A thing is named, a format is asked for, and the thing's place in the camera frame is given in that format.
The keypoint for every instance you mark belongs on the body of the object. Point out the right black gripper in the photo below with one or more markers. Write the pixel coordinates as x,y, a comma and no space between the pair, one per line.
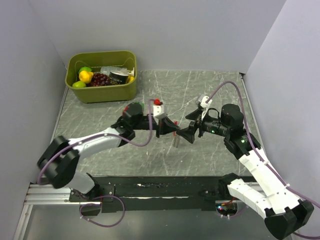
188,133

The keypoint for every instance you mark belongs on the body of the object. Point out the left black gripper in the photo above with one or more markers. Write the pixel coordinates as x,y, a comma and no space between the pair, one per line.
165,126

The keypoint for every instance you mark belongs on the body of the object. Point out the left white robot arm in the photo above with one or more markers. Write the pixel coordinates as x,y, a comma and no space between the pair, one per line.
58,164

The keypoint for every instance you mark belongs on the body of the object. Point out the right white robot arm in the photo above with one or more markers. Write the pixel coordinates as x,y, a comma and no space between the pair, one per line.
283,211

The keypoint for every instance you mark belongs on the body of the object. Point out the yellow toy banana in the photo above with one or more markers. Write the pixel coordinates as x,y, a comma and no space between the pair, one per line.
130,79

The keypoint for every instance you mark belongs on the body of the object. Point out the black tin can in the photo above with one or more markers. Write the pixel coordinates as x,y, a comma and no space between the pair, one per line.
118,77

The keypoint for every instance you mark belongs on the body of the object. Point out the purple toy grapes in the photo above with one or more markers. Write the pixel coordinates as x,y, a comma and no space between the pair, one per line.
99,80

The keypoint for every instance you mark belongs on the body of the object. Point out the clear plastic bottle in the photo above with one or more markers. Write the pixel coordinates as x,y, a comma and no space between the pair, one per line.
107,69

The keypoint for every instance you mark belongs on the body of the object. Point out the yellow toy pear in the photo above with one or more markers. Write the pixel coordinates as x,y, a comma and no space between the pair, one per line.
86,76

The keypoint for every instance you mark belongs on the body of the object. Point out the olive green plastic bin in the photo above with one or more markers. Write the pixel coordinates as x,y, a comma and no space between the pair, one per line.
96,60

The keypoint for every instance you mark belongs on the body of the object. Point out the green toy lime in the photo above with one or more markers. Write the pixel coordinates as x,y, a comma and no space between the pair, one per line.
79,84

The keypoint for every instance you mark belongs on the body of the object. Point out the green toy apple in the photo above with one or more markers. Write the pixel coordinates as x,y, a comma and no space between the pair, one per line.
85,68

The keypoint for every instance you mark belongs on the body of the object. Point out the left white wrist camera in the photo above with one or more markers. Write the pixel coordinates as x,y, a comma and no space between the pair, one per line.
158,109

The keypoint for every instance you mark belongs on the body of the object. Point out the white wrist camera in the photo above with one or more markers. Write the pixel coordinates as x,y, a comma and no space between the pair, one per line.
204,102
158,109

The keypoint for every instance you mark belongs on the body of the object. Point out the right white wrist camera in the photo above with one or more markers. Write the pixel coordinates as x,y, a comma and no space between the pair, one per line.
204,102

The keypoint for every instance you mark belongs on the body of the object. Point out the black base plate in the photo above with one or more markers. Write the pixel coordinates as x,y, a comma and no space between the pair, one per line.
147,193

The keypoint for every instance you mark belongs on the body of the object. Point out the aluminium frame rail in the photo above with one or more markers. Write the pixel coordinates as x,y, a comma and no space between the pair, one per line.
46,195

